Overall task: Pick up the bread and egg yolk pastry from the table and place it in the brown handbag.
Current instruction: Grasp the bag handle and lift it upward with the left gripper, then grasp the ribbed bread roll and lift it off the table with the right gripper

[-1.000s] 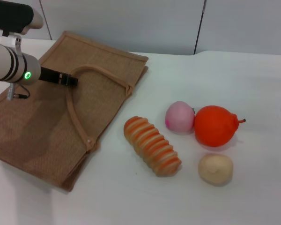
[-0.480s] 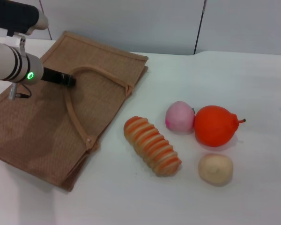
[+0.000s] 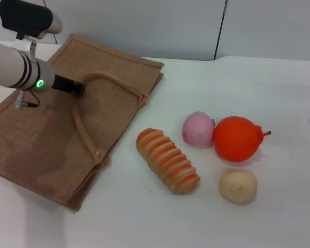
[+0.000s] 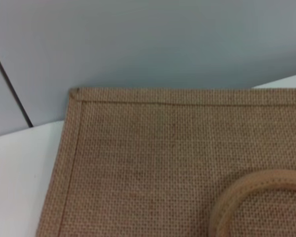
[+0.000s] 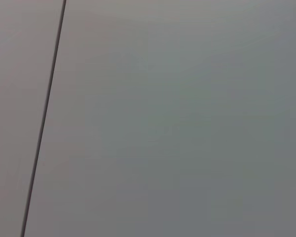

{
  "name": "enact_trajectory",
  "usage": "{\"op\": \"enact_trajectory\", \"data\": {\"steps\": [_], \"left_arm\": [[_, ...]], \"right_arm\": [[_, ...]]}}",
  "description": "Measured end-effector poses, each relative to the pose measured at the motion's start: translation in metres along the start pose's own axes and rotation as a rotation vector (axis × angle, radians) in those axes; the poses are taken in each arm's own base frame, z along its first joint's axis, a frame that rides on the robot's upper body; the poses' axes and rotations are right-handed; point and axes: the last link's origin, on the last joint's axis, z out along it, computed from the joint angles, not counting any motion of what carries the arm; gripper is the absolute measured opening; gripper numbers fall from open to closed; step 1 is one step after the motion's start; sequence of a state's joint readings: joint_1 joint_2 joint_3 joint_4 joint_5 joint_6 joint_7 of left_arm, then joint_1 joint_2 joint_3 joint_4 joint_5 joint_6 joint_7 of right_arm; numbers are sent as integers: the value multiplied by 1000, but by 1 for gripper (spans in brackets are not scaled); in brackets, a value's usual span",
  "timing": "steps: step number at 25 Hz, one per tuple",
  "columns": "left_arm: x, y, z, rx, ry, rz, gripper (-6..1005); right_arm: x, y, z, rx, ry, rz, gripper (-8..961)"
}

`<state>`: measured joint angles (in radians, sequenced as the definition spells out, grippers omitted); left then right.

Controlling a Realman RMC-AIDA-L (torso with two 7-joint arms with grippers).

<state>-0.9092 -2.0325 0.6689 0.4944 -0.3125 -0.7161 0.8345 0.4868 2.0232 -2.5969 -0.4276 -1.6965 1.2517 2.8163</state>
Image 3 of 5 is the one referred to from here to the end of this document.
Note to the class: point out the orange pear-shaped fruit toy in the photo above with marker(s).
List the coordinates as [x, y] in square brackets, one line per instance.
[235, 139]

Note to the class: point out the beige round egg yolk pastry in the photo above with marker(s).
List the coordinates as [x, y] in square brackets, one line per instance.
[237, 187]

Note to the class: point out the pink peach toy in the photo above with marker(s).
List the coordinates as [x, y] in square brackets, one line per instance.
[197, 129]

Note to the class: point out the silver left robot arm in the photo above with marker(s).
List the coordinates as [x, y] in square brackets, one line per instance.
[13, 67]

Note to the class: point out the left wrist camera housing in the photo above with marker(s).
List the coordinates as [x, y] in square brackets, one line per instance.
[25, 18]

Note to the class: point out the brown jute tote bag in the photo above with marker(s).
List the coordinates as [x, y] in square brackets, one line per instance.
[106, 103]

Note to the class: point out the orange striped long bread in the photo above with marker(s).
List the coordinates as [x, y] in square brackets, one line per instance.
[168, 161]

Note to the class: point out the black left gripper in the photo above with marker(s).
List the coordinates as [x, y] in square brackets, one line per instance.
[67, 85]

